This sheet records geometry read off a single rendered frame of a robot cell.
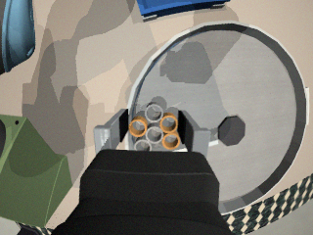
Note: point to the blue plastic crate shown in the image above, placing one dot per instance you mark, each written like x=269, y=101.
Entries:
x=156, y=8

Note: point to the bronze bushing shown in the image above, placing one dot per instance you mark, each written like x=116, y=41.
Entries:
x=173, y=144
x=171, y=128
x=135, y=132

